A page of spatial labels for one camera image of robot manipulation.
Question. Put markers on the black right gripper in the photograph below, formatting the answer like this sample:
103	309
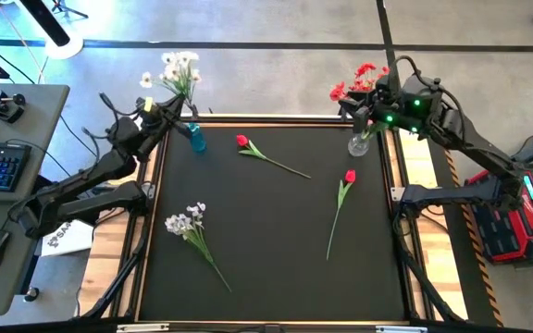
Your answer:
382	108

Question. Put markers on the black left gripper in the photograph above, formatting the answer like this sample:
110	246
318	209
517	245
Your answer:
153	122

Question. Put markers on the white blossom bunch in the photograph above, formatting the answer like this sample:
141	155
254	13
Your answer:
176	69
181	224

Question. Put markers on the red artificial tulip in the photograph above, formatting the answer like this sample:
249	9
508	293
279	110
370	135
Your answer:
350	176
242	140

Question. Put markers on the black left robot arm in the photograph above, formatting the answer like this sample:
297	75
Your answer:
77	185

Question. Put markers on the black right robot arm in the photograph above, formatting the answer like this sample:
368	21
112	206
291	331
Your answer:
470	143

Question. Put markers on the blue glass vase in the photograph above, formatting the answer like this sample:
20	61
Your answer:
197	139

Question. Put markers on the clear glass vase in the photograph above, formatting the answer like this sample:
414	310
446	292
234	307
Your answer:
358	145

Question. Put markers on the yellow tape tag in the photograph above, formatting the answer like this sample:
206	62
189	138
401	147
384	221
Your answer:
148	104

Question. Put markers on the white round floor stand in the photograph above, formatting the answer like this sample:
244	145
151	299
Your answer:
65	46

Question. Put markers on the black tripod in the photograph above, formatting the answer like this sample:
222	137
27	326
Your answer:
65	7

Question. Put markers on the grey desk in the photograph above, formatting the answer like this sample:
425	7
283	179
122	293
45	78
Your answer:
16	120

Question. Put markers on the white printed paper bag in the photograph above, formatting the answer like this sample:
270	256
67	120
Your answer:
63	238

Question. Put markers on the black table mat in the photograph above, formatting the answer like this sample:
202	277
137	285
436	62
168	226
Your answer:
271	277

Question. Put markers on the hazard striped floor mat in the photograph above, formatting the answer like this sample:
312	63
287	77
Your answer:
461	277

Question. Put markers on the red black tool case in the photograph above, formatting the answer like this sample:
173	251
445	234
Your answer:
516	226

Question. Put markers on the black round caster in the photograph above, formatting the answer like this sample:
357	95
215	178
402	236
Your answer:
31	294

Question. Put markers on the silver metal bracket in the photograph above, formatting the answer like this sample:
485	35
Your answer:
400	329
144	327

